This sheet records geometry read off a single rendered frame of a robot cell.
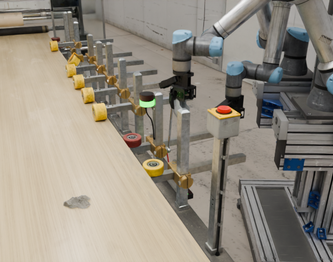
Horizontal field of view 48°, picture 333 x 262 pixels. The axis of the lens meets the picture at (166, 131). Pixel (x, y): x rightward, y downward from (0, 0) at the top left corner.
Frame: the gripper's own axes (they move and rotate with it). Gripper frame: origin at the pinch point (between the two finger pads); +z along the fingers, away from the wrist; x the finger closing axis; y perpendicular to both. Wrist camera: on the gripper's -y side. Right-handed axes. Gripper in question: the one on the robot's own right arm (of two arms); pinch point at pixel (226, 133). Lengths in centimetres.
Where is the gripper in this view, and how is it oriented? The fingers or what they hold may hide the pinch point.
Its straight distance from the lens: 185.3
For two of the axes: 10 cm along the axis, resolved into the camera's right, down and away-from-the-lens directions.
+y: 9.2, -1.7, 3.5
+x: -3.9, -4.0, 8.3
